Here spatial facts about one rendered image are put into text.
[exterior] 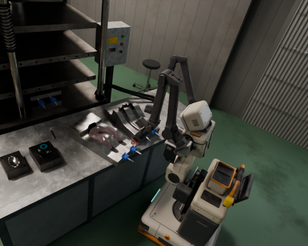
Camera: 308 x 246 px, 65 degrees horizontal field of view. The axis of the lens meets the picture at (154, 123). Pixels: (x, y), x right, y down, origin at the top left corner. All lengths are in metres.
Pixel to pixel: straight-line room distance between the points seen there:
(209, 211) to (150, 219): 0.64
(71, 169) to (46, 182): 0.19
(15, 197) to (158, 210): 1.20
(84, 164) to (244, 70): 3.07
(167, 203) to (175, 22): 3.01
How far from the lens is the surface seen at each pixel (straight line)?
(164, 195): 2.45
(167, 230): 2.27
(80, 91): 2.69
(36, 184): 1.82
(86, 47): 2.43
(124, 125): 2.12
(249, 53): 4.12
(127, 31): 2.58
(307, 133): 4.51
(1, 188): 1.85
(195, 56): 4.34
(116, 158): 1.87
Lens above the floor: 2.23
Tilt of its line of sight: 38 degrees down
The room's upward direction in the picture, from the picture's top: 14 degrees clockwise
